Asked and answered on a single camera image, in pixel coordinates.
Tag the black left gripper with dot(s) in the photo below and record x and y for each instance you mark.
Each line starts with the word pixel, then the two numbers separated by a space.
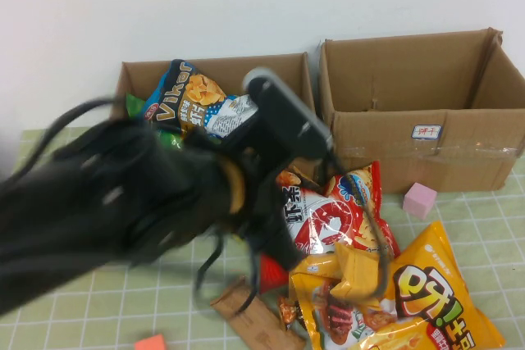
pixel 264 194

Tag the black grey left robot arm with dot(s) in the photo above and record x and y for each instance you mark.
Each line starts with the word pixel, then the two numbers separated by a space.
pixel 102 202

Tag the flat yellow snack packet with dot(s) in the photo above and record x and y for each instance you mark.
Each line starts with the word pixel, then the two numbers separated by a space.
pixel 311 272

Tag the red shrimp stick snack bag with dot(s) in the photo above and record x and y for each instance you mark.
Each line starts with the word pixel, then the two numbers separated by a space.
pixel 328 219

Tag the small dark brown snack packet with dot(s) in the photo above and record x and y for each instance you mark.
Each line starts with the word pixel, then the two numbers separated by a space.
pixel 287 309

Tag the brown orange snack packet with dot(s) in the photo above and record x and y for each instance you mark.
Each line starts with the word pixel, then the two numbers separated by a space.
pixel 295 178

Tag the small plain yellow snack packet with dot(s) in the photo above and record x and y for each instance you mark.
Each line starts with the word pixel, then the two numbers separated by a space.
pixel 357 276

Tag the yellow sausage print snack bag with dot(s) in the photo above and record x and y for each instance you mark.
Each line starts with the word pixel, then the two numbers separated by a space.
pixel 340 317

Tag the silver blue dotted snack bag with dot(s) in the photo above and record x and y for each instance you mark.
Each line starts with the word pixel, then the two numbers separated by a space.
pixel 229 120

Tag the green snack bag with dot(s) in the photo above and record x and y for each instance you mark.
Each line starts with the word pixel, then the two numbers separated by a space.
pixel 133 106

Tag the brown cardboard piece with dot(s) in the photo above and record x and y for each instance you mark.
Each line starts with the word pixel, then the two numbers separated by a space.
pixel 266 325

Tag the large open cardboard box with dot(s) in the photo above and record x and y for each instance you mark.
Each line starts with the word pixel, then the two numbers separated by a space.
pixel 369 161

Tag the pink foam cube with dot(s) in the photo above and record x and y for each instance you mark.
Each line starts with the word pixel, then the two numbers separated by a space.
pixel 418 200

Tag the large orange potato chip bag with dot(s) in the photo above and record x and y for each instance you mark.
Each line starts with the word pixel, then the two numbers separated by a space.
pixel 426 284

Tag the orange foam block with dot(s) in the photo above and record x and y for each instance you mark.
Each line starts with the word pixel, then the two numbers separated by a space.
pixel 149 344

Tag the white blue-edged handwritten label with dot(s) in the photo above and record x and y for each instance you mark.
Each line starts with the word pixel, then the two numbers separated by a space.
pixel 427 131

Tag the blue Vikor shrimp chip bag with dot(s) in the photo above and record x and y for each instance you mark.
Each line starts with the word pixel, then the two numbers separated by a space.
pixel 193 87

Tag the small open cardboard box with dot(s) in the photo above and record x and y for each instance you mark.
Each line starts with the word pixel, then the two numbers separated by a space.
pixel 221 71

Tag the green checked tablecloth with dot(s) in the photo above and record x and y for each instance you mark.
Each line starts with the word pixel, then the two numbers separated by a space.
pixel 471 210

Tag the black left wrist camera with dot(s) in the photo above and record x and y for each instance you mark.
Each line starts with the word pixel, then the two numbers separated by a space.
pixel 287 116

